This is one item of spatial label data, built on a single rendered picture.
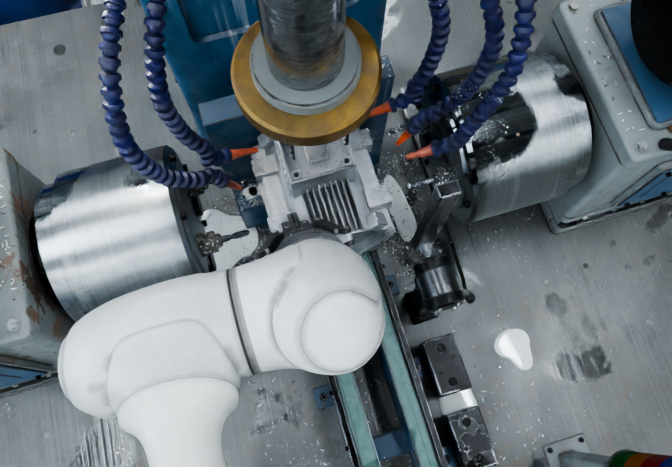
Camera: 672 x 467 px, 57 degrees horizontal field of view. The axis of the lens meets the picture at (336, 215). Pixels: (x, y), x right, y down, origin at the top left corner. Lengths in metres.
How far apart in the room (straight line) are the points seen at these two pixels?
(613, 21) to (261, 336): 0.75
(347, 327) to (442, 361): 0.64
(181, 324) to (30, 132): 0.96
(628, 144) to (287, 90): 0.52
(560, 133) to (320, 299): 0.57
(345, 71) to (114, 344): 0.38
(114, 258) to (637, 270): 0.96
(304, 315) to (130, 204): 0.46
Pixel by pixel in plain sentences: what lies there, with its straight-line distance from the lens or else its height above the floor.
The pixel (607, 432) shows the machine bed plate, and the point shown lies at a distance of 1.28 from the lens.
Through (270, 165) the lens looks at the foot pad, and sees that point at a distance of 0.98.
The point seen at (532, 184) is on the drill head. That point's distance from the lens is 0.99.
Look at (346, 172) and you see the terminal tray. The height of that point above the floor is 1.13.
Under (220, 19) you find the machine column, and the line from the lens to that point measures 0.96.
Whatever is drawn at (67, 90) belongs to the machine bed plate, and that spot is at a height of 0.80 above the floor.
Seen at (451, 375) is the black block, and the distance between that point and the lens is 1.14.
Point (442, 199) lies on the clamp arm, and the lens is 0.79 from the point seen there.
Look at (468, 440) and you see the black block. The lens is 1.14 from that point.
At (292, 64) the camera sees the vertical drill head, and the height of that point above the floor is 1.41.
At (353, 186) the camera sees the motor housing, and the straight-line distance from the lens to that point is 0.96.
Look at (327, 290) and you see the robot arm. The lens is 0.50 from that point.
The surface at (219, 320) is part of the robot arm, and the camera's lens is 0.55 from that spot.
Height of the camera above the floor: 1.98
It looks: 72 degrees down
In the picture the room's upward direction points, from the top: 1 degrees clockwise
